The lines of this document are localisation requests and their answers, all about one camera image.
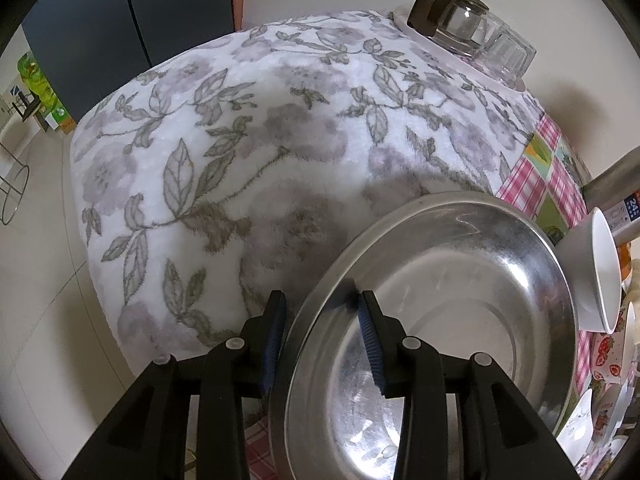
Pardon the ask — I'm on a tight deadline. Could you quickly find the clear faceted glass cup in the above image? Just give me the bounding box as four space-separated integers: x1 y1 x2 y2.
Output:
472 24 537 89

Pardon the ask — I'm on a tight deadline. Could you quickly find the grey floral fleece cloth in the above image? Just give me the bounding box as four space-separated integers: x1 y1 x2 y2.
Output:
70 11 544 373

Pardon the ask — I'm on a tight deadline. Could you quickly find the green cardboard box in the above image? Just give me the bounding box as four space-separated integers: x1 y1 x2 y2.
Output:
17 51 76 134

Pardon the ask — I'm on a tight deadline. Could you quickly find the strawberry pattern mug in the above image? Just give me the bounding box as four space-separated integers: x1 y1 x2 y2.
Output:
591 302 636 385

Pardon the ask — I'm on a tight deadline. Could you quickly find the white floral plate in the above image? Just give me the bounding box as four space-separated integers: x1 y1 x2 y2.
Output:
554 383 634 466

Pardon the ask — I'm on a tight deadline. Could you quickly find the white bowl red rim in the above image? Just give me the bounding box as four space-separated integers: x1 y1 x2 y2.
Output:
554 207 622 334

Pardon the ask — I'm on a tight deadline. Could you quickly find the dark-rimmed glass cup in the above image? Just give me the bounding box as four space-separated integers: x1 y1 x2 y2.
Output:
407 0 489 56

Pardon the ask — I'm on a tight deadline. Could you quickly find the dark blue cabinet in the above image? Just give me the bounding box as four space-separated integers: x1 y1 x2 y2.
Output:
22 0 233 120

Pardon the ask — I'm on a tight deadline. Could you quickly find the stainless steel thermos jug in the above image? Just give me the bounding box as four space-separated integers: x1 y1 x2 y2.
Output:
582 146 640 246

